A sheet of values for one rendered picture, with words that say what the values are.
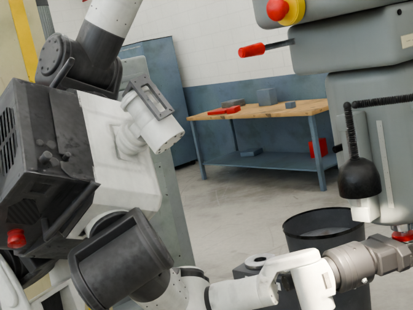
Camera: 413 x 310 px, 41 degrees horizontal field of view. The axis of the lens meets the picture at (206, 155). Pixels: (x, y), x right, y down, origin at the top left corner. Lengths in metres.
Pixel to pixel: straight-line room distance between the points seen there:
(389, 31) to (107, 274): 0.61
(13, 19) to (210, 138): 6.24
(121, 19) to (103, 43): 0.06
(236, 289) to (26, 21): 1.74
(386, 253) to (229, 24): 6.72
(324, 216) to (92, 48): 2.59
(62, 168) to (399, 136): 0.60
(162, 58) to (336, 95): 7.38
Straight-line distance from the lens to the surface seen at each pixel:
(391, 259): 1.18
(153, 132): 0.96
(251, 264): 1.57
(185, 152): 8.60
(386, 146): 1.08
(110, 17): 1.14
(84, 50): 1.15
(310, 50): 1.10
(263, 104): 7.04
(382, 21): 1.00
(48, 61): 1.15
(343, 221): 3.51
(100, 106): 1.07
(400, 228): 1.21
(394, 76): 1.06
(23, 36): 2.56
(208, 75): 8.26
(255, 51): 1.04
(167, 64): 8.48
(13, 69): 2.53
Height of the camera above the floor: 1.72
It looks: 11 degrees down
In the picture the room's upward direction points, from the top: 12 degrees counter-clockwise
